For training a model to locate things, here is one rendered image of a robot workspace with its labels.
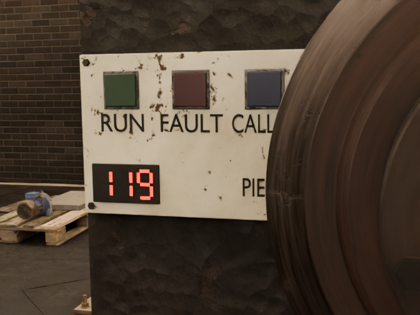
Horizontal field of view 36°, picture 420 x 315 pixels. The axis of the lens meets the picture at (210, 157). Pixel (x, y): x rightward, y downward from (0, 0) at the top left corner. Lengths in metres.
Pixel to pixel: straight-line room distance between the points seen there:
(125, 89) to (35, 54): 6.96
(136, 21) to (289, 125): 0.27
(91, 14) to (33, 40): 6.93
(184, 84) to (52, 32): 6.90
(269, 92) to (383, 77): 0.19
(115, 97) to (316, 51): 0.27
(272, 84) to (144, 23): 0.17
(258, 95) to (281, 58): 0.04
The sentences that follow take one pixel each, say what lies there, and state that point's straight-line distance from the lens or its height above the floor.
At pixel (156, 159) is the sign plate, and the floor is 1.12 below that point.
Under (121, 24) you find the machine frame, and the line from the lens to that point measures 0.75.
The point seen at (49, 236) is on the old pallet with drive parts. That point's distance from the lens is 4.96.
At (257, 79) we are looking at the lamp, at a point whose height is 1.21.
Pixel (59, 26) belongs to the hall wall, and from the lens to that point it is 7.54.
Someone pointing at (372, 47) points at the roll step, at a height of 1.23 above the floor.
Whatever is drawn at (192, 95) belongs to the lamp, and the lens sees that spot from 0.70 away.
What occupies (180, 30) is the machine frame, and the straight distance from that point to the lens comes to 0.73.
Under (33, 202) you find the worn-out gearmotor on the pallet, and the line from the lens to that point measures 5.13.
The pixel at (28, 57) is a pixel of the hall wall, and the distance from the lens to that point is 7.72.
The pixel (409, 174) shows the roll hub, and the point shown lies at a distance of 0.46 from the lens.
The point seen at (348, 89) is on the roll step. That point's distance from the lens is 0.52.
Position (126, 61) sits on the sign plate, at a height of 1.23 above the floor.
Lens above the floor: 1.21
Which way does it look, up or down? 7 degrees down
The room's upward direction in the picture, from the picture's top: 1 degrees counter-clockwise
